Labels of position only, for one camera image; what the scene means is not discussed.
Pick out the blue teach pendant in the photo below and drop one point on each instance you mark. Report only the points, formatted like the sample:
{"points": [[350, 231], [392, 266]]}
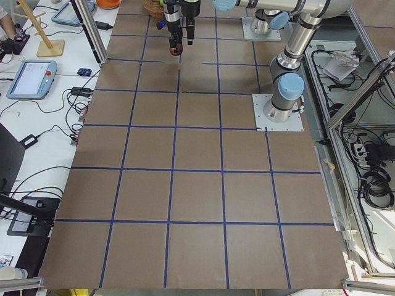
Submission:
{"points": [[66, 16], [33, 80]]}

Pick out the orange bucket with lid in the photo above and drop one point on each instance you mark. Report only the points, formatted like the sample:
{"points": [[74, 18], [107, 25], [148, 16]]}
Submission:
{"points": [[108, 4]]}

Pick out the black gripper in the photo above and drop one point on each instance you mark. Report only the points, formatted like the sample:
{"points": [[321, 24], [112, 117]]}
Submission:
{"points": [[171, 18], [191, 9]]}

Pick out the far blue teach pendant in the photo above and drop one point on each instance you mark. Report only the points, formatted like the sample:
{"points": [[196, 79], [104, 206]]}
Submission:
{"points": [[66, 16]]}

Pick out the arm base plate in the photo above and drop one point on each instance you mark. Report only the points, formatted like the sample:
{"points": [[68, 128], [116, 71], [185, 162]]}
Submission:
{"points": [[259, 30], [268, 118]]}

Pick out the aluminium frame post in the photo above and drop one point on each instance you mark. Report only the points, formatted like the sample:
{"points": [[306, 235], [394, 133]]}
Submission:
{"points": [[91, 31]]}

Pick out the near blue teach pendant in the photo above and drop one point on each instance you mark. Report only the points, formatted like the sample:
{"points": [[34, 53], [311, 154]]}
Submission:
{"points": [[33, 80]]}

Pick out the black power adapter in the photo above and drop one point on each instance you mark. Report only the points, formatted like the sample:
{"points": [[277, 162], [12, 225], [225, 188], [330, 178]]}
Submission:
{"points": [[103, 25]]}

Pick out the dark red apple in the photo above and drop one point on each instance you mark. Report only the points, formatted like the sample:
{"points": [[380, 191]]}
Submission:
{"points": [[177, 50]]}

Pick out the woven wicker basket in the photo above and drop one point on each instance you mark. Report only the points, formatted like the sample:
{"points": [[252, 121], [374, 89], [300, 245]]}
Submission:
{"points": [[154, 8]]}

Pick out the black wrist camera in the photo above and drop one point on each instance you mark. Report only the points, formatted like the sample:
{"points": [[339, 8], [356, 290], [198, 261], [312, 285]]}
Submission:
{"points": [[161, 24]]}

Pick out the small blue device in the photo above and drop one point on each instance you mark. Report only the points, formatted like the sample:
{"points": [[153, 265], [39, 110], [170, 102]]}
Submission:
{"points": [[84, 72]]}

